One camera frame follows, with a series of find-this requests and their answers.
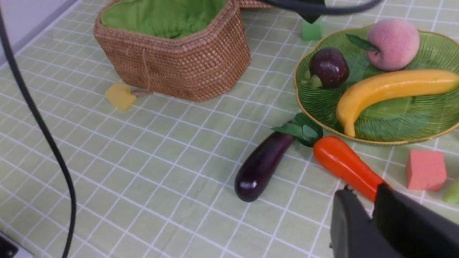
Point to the purple mangosteen green cap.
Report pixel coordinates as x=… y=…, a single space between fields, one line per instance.
x=328 y=69

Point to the yellow banana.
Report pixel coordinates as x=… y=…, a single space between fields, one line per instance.
x=391 y=85

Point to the dark purple eggplant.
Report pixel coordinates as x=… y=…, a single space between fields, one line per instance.
x=256 y=172

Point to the green leaf-shaped glass plate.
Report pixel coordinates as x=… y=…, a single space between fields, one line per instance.
x=393 y=122

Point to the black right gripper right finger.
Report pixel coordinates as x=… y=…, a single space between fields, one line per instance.
x=412 y=229

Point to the yellow foam cube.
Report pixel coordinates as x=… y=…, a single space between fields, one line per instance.
x=120 y=96

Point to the green bitter gourd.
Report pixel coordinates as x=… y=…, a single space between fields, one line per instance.
x=451 y=195

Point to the pink foam cube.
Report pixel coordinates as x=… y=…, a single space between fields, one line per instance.
x=425 y=170

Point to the green foam cube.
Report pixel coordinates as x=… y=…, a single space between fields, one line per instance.
x=311 y=28

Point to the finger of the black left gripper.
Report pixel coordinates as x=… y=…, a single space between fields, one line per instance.
x=310 y=15

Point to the woven wicker basket green lining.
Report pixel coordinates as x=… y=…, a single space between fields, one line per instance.
x=195 y=68

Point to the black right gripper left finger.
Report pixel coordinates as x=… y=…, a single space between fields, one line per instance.
x=353 y=232

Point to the orange carrot with leaves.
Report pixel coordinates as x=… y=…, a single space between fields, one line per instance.
x=334 y=155

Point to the pink peach with leaf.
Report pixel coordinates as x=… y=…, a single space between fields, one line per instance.
x=391 y=44

